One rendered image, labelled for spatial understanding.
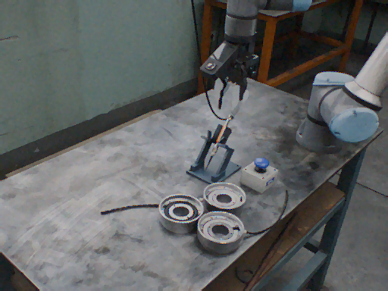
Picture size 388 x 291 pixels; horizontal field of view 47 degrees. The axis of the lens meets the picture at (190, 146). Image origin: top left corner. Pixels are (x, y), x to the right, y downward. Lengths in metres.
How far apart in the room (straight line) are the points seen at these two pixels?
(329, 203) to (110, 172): 0.80
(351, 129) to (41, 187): 0.82
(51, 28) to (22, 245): 1.71
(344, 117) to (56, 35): 1.79
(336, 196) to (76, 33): 1.70
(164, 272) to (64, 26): 1.89
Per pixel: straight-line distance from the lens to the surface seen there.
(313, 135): 1.43
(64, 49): 2.68
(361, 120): 1.26
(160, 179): 1.22
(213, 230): 1.06
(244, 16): 1.09
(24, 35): 2.53
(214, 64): 1.09
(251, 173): 1.20
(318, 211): 1.62
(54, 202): 1.16
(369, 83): 1.26
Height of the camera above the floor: 1.52
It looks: 32 degrees down
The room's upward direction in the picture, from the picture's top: 4 degrees clockwise
